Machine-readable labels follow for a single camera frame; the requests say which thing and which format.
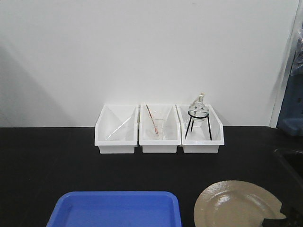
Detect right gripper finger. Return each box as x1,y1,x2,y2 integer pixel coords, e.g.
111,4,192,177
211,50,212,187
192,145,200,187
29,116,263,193
279,204,303,227
261,218,288,227

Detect beige plate with black rim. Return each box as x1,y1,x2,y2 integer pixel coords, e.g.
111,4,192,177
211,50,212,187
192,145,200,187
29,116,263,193
193,180,286,227

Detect blue plastic tray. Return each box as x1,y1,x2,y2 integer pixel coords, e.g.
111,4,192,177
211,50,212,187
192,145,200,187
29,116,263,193
47,191,182,227

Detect black sink basin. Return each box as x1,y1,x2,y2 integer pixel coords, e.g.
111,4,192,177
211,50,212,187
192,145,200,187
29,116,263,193
274,148,303,188

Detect blue equipment at right edge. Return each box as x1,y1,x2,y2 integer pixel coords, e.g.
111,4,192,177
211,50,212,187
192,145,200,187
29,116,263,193
277,28,303,136

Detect right white storage bin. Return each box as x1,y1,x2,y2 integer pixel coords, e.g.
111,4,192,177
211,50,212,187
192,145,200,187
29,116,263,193
176,105,224,153

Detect white storage bin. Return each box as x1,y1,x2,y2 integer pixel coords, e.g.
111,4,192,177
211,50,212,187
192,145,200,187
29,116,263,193
94,104,139,154
139,104,181,153
176,105,224,153

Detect glass alcohol lamp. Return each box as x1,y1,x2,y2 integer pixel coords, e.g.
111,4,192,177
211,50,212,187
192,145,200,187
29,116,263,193
188,93,209,122

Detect middle white storage bin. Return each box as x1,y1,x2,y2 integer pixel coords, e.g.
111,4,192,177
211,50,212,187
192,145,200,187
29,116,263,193
139,104,181,153

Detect clear glass beaker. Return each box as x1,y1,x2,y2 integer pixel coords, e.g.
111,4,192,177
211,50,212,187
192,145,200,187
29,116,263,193
146,119,164,140

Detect clear glass stirring rod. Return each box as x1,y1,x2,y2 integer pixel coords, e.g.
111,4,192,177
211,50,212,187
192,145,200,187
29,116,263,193
106,117,131,140

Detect left white storage bin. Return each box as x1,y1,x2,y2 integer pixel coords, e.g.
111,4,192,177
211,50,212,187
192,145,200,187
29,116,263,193
94,104,139,154

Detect black wire tripod stand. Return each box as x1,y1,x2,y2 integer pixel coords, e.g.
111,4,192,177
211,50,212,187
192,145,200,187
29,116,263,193
185,111,212,140

